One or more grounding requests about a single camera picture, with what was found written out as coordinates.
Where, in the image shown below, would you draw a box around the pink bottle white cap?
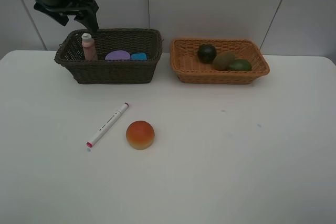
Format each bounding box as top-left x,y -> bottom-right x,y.
81,33 -> 98,61

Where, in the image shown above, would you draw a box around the blue whiteboard eraser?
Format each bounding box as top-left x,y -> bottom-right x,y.
131,52 -> 148,60

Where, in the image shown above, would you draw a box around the dark purple mangosteen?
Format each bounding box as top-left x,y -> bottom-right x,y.
197,44 -> 217,63

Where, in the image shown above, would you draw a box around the purple lidded round container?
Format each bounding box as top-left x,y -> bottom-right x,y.
105,50 -> 131,61

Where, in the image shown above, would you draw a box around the brown kiwi fruit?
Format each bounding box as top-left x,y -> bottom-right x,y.
213,51 -> 236,71

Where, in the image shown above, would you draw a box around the orange round bread bun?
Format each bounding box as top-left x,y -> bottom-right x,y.
126,121 -> 155,150

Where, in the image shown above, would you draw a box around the orange wicker basket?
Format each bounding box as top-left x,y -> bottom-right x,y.
170,38 -> 270,84

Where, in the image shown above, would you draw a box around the white marker red caps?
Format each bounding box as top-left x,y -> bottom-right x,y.
86,103 -> 129,148

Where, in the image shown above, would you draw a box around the dark brown wicker basket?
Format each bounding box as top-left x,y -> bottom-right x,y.
54,28 -> 162,84

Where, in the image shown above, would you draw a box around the green lime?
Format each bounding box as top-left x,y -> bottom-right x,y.
227,59 -> 252,71

